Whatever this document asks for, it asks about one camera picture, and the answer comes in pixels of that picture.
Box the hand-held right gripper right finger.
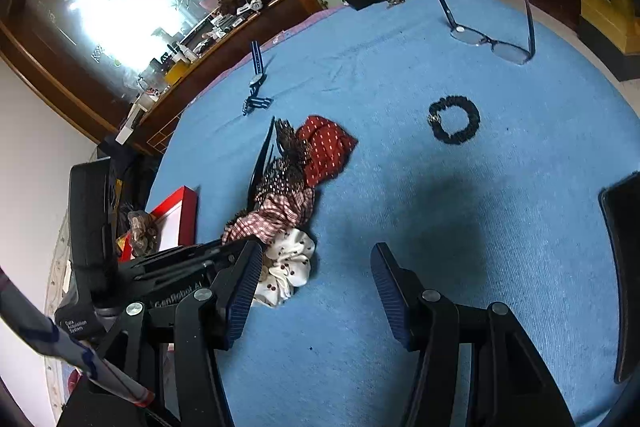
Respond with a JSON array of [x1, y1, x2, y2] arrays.
[[370, 243, 576, 427]]

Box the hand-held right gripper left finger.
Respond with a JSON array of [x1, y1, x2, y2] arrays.
[[57, 241, 264, 427]]

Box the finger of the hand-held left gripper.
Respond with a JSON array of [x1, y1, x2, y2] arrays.
[[135, 257, 237, 290], [118, 241, 251, 273]]

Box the red tray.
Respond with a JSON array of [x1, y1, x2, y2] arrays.
[[117, 186, 199, 264]]

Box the white dotted scrunchie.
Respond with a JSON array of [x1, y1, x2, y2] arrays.
[[252, 228, 317, 308]]

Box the red plaid scrunchie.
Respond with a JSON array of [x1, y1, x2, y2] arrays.
[[221, 187, 316, 245]]

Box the dotted brown hair claw clip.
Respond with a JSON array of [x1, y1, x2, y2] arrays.
[[247, 117, 313, 212]]

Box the red polka dot scrunchie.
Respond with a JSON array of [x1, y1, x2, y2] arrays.
[[295, 115, 359, 188]]

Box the black scrunchie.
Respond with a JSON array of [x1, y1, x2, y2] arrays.
[[427, 95, 481, 144]]

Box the person's left forearm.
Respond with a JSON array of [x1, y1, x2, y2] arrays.
[[0, 264, 153, 408]]

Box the blue striped wristwatch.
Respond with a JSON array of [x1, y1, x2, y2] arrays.
[[242, 41, 275, 116]]

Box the wooden cabinet ledge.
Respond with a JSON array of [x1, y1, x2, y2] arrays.
[[0, 0, 326, 158]]

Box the dark-framed eyeglasses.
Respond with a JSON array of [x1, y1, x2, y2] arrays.
[[422, 0, 537, 66]]

